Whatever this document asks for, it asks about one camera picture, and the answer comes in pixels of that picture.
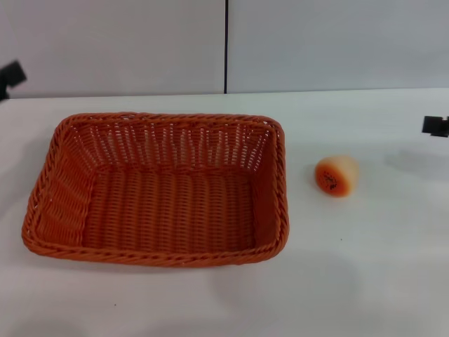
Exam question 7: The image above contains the orange woven plastic basket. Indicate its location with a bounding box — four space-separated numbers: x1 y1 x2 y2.
20 112 292 267

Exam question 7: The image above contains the black wall seam strip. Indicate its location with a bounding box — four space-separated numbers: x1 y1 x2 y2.
222 0 229 95

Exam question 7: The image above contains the orange and cream toy fruit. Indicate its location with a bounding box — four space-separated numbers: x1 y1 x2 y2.
314 154 359 197

